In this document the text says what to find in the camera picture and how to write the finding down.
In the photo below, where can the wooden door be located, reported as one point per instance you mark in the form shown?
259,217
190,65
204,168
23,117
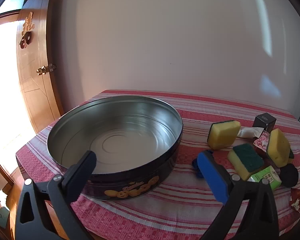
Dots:
32,92

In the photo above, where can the red snack packet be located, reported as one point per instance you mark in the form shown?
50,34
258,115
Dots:
296,200

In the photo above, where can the brass door knob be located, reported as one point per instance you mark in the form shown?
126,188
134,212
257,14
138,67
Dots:
41,70

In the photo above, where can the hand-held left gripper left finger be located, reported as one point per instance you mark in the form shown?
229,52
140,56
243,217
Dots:
81,170

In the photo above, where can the pink floral packet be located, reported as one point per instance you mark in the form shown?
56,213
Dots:
263,140

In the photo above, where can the door latch plate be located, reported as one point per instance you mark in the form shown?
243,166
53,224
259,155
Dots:
52,67

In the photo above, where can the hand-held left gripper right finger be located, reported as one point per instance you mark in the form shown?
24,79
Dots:
212,177

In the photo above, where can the round dark blue cookie tin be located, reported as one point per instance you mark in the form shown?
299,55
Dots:
120,130

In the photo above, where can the yellow green sponge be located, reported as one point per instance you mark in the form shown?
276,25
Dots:
278,147
222,135
247,158

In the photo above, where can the green tissue pack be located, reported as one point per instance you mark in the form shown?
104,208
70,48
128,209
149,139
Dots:
267,178

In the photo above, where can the small black box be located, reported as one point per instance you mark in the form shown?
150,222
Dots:
262,121

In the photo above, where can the green box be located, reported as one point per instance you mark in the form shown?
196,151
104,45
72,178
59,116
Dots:
0,215

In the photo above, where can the hanging door decoration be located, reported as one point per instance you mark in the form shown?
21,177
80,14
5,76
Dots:
26,30

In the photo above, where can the white packet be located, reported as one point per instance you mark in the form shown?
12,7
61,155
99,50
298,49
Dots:
247,132

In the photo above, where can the black scrunchie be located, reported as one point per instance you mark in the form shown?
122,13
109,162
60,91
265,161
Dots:
288,175

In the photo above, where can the blue scrunchie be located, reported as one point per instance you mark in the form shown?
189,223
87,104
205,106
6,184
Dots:
196,167

